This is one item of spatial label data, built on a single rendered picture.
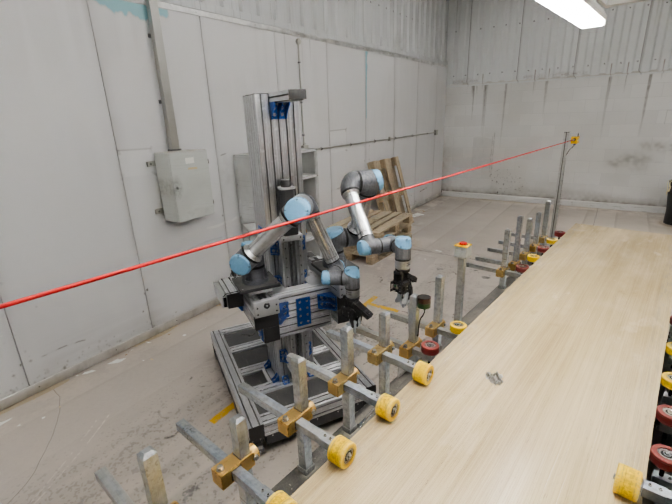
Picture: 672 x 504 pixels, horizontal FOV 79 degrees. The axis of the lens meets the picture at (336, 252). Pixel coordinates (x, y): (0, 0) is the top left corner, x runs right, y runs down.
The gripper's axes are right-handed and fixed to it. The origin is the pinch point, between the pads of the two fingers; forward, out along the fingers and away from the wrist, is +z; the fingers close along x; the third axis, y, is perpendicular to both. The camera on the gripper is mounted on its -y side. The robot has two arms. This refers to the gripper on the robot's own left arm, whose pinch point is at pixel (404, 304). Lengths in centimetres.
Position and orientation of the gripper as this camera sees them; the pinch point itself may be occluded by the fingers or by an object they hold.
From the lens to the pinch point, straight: 207.0
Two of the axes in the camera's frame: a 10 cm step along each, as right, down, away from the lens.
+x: 7.6, 1.7, -6.3
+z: 0.3, 9.5, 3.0
